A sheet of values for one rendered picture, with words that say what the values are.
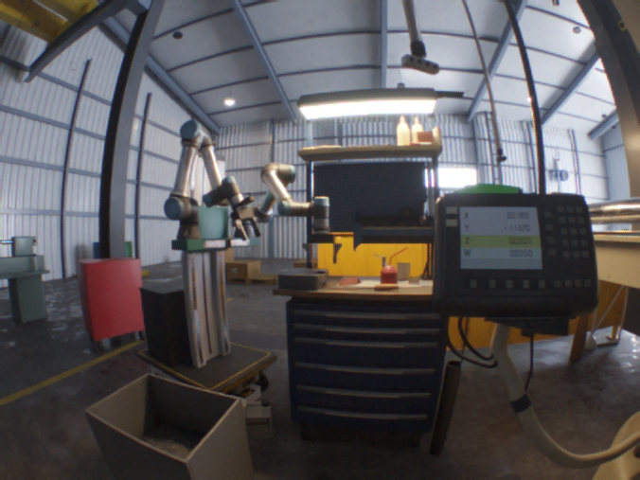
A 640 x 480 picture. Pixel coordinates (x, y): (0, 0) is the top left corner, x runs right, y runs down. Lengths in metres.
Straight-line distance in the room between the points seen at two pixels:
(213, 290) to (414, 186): 1.52
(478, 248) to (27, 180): 9.12
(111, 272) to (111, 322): 0.54
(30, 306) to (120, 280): 2.16
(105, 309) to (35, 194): 6.37
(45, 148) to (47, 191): 1.25
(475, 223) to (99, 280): 3.11
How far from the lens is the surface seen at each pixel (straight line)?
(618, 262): 1.23
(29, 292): 4.93
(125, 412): 1.43
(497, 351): 0.61
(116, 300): 3.27
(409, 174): 1.78
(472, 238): 0.52
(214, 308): 2.08
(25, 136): 9.24
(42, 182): 9.26
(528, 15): 11.15
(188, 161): 1.53
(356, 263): 2.40
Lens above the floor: 1.22
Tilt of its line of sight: 2 degrees down
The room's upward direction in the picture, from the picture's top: straight up
